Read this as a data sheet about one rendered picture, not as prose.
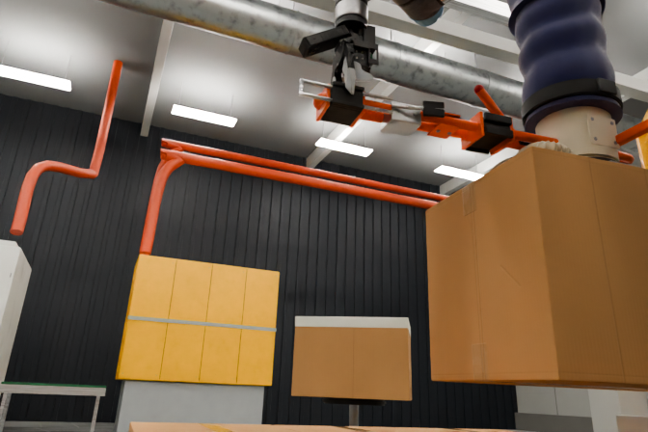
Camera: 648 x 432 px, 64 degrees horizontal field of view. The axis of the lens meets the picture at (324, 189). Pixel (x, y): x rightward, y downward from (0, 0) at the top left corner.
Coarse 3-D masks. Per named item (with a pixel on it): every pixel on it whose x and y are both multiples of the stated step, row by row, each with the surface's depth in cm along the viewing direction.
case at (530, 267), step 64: (512, 192) 97; (576, 192) 93; (640, 192) 98; (448, 256) 115; (512, 256) 94; (576, 256) 88; (640, 256) 93; (448, 320) 111; (512, 320) 92; (576, 320) 84; (640, 320) 88; (512, 384) 113; (576, 384) 94; (640, 384) 84
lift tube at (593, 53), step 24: (552, 0) 129; (576, 0) 128; (528, 24) 133; (552, 24) 128; (576, 24) 125; (600, 24) 128; (528, 48) 131; (552, 48) 126; (576, 48) 124; (600, 48) 125; (528, 72) 131; (552, 72) 123; (576, 72) 121; (600, 72) 121; (528, 96) 128; (576, 96) 118; (600, 96) 118; (528, 120) 127
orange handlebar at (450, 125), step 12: (384, 108) 108; (372, 120) 111; (432, 120) 111; (444, 120) 111; (456, 120) 112; (432, 132) 115; (444, 132) 115; (456, 132) 116; (516, 132) 116; (624, 132) 116; (636, 132) 113; (516, 144) 121; (624, 144) 117; (624, 156) 125
